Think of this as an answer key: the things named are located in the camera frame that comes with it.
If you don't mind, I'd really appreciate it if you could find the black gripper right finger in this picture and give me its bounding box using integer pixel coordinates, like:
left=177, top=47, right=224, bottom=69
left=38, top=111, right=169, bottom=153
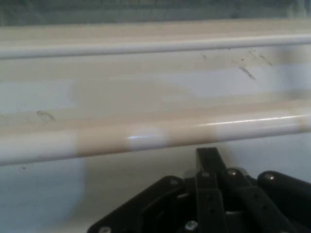
left=206, top=147, right=311, bottom=233

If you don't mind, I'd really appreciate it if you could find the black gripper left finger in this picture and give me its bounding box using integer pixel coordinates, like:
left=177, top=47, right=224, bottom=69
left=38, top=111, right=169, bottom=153
left=86, top=147, right=228, bottom=233

